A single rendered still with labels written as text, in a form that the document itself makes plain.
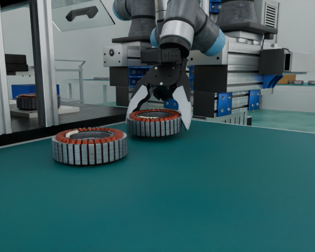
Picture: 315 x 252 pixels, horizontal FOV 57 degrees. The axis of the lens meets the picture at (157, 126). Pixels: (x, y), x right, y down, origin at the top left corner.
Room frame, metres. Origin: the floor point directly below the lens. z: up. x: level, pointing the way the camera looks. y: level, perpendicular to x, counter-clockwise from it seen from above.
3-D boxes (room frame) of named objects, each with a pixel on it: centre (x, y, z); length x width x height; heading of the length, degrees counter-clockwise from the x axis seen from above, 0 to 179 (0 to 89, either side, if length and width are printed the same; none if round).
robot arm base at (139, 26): (1.47, 0.07, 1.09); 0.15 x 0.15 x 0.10
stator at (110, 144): (0.44, 0.10, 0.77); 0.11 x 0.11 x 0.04
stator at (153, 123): (0.58, 0.01, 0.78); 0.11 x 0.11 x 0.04
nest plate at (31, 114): (0.79, 0.32, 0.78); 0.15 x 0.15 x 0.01; 54
